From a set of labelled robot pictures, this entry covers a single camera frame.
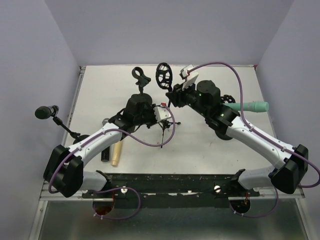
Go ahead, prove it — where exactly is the gold microphone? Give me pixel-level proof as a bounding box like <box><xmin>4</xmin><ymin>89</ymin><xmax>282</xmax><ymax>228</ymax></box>
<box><xmin>111</xmin><ymin>141</ymin><xmax>123</xmax><ymax>167</ymax></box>

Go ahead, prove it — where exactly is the black mounting rail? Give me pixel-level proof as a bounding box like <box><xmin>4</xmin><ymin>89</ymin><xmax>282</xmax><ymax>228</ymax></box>
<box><xmin>82</xmin><ymin>173</ymin><xmax>260</xmax><ymax>209</ymax></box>

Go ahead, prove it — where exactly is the purple cable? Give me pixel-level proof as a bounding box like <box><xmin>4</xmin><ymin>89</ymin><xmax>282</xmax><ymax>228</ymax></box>
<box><xmin>47</xmin><ymin>104</ymin><xmax>176</xmax><ymax>221</ymax></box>
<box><xmin>186</xmin><ymin>61</ymin><xmax>320</xmax><ymax>218</ymax></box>

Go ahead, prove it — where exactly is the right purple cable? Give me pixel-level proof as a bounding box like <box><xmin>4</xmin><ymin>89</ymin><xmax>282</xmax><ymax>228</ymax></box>
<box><xmin>186</xmin><ymin>61</ymin><xmax>320</xmax><ymax>218</ymax></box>

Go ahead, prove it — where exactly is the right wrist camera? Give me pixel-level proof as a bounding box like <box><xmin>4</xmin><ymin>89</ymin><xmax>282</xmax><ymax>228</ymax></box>
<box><xmin>180</xmin><ymin>64</ymin><xmax>199</xmax><ymax>91</ymax></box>

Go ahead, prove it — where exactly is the black glitter microphone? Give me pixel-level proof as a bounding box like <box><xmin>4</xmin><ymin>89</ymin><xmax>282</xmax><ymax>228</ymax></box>
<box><xmin>100</xmin><ymin>118</ymin><xmax>110</xmax><ymax>163</ymax></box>

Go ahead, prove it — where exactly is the small black microphone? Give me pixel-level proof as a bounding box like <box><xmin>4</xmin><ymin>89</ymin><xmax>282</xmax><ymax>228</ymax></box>
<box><xmin>34</xmin><ymin>105</ymin><xmax>59</xmax><ymax>120</ymax></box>

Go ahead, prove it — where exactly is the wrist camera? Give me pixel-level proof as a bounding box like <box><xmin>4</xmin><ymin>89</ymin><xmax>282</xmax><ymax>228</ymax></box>
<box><xmin>153</xmin><ymin>106</ymin><xmax>172</xmax><ymax>123</ymax></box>
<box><xmin>180</xmin><ymin>64</ymin><xmax>199</xmax><ymax>91</ymax></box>

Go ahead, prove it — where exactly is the right round base stand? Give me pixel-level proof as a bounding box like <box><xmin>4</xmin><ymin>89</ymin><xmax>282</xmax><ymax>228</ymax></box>
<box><xmin>215</xmin><ymin>94</ymin><xmax>236</xmax><ymax>141</ymax></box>

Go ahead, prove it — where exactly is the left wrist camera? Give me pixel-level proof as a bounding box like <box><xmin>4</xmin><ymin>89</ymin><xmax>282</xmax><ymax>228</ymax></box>
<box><xmin>153</xmin><ymin>106</ymin><xmax>172</xmax><ymax>123</ymax></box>

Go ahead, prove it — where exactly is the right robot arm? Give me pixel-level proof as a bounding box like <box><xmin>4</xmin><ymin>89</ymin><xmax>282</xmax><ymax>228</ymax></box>
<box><xmin>165</xmin><ymin>80</ymin><xmax>309</xmax><ymax>196</ymax></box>

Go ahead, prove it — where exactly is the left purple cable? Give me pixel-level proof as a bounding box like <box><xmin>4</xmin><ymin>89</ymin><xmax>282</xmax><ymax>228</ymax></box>
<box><xmin>47</xmin><ymin>104</ymin><xmax>176</xmax><ymax>221</ymax></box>

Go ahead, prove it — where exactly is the black tripod microphone stand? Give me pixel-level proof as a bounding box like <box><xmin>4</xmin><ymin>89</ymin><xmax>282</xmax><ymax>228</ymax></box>
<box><xmin>155</xmin><ymin>62</ymin><xmax>181</xmax><ymax>149</ymax></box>

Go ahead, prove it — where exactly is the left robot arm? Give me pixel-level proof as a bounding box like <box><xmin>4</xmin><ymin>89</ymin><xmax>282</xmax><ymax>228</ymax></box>
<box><xmin>43</xmin><ymin>93</ymin><xmax>174</xmax><ymax>198</ymax></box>

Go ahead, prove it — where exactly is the edge microphone stand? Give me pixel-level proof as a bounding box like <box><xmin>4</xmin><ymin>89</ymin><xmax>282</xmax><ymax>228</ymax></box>
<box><xmin>51</xmin><ymin>105</ymin><xmax>89</xmax><ymax>144</ymax></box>

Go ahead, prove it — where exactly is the teal microphone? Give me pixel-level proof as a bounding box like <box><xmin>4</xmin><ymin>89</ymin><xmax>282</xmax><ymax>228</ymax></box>
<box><xmin>225</xmin><ymin>101</ymin><xmax>269</xmax><ymax>113</ymax></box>

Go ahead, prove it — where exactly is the round base microphone stand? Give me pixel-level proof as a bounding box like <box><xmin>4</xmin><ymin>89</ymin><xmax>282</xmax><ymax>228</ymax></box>
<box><xmin>131</xmin><ymin>66</ymin><xmax>151</xmax><ymax>95</ymax></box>

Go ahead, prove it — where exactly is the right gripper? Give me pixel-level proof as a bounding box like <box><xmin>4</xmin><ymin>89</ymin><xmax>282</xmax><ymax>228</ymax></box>
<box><xmin>165</xmin><ymin>78</ymin><xmax>209</xmax><ymax>118</ymax></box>

